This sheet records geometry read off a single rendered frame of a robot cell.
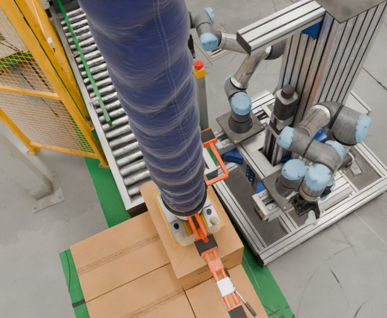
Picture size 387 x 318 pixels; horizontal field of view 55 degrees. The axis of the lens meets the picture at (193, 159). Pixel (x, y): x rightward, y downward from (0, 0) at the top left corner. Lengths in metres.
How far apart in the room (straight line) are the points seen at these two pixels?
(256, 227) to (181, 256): 0.96
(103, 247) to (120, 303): 0.38
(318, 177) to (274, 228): 1.70
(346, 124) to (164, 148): 0.81
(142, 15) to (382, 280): 2.80
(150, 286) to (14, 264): 1.39
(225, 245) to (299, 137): 0.96
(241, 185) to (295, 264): 0.73
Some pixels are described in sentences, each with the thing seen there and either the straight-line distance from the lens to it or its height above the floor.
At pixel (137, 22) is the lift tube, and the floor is 2.45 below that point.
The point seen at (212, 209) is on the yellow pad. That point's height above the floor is 1.08.
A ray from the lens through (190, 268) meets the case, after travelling 2.08.
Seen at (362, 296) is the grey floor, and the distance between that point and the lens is 3.17.
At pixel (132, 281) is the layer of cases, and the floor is 0.53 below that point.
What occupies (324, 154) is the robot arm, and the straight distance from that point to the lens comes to 1.32.
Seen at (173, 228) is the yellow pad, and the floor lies 1.08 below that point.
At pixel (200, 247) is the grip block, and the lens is 1.83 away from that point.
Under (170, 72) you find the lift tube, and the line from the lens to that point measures 0.94.
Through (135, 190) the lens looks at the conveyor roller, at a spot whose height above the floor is 0.55.
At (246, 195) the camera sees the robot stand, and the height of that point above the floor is 0.21.
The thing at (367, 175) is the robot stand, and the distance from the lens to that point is 3.26.
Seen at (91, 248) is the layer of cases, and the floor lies 0.54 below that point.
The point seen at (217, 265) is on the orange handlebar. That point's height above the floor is 1.20.
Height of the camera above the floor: 2.97
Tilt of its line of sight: 62 degrees down
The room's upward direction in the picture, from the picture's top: 9 degrees counter-clockwise
